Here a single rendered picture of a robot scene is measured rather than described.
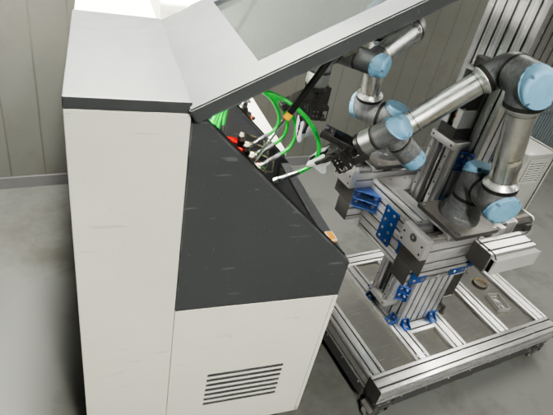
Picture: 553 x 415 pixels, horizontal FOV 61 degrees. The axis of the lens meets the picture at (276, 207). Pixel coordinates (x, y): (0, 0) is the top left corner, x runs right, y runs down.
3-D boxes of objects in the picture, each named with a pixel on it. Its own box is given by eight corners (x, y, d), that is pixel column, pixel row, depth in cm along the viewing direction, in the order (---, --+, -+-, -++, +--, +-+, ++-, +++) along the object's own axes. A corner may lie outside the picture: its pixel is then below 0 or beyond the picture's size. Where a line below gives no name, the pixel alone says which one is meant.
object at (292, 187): (333, 286, 172) (345, 254, 163) (322, 288, 170) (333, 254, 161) (282, 192, 219) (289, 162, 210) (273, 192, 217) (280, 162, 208)
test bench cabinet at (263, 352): (294, 419, 213) (338, 296, 169) (163, 445, 193) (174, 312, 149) (253, 304, 266) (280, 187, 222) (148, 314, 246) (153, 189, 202)
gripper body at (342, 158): (336, 175, 152) (369, 162, 145) (322, 156, 149) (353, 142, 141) (342, 161, 158) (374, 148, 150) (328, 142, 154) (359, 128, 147)
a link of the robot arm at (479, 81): (508, 34, 146) (370, 118, 157) (529, 45, 138) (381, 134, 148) (518, 64, 153) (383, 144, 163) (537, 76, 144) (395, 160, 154)
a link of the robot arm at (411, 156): (418, 143, 152) (400, 122, 146) (432, 160, 143) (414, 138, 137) (397, 159, 154) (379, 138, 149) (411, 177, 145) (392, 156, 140)
